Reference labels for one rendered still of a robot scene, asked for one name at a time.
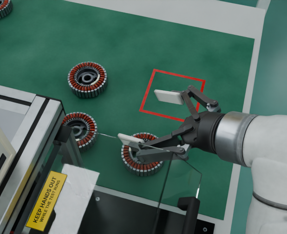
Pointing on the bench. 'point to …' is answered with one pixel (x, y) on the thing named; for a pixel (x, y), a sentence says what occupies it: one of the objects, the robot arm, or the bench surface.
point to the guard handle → (188, 202)
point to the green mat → (124, 72)
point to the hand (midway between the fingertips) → (143, 116)
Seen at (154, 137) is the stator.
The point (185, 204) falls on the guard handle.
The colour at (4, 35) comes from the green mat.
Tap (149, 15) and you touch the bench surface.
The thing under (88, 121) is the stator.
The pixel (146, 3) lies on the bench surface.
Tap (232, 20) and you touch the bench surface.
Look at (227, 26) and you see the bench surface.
